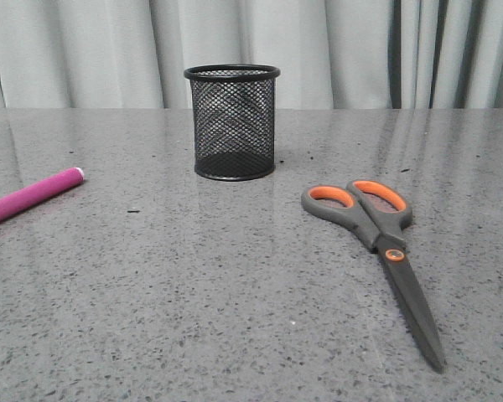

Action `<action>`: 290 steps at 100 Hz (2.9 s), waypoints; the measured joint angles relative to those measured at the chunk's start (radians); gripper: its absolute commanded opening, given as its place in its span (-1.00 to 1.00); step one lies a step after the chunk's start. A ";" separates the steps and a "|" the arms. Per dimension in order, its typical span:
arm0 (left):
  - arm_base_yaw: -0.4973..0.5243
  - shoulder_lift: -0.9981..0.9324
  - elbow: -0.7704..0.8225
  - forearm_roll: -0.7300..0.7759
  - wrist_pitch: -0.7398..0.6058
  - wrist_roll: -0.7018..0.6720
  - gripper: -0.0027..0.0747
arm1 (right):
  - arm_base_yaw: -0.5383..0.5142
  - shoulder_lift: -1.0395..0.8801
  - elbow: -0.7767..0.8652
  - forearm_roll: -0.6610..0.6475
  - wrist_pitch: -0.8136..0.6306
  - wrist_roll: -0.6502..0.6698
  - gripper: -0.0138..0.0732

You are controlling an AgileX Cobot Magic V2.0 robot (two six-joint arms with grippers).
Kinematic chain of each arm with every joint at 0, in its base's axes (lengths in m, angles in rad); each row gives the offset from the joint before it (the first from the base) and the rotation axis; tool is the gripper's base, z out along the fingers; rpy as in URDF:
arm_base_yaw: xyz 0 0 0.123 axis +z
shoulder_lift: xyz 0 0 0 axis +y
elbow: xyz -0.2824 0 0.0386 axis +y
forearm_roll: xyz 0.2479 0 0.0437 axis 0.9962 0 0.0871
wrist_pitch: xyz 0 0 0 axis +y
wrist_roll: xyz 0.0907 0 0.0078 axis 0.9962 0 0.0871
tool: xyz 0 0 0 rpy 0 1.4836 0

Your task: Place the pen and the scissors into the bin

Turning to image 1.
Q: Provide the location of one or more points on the grey orange scissors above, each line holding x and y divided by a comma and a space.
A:
377, 215

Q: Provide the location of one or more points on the pink marker pen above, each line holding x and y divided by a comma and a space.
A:
25, 198

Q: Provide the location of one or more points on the grey curtain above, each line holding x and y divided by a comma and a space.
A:
331, 54

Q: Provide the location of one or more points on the black mesh pen holder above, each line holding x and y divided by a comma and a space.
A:
234, 119

